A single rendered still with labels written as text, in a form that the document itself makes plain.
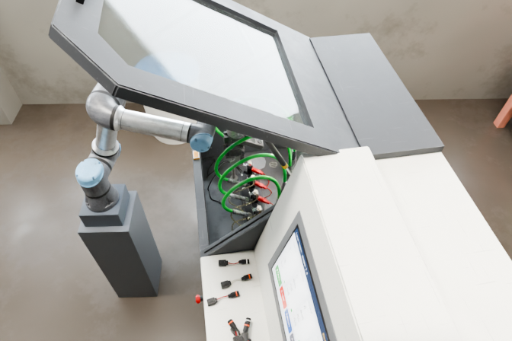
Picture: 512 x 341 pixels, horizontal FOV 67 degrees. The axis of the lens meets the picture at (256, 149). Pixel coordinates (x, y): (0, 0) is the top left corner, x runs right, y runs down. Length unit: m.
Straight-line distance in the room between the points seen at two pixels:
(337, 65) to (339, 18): 1.68
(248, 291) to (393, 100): 0.90
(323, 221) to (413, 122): 0.57
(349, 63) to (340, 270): 0.93
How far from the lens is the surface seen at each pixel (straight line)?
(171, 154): 3.31
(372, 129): 1.40
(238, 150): 1.62
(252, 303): 1.57
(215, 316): 1.55
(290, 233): 1.26
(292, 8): 3.21
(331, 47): 1.76
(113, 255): 2.22
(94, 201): 1.92
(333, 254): 1.03
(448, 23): 3.65
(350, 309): 0.98
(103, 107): 1.50
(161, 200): 3.04
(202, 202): 1.82
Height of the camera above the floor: 2.45
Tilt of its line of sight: 48 degrees down
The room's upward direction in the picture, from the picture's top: 1 degrees clockwise
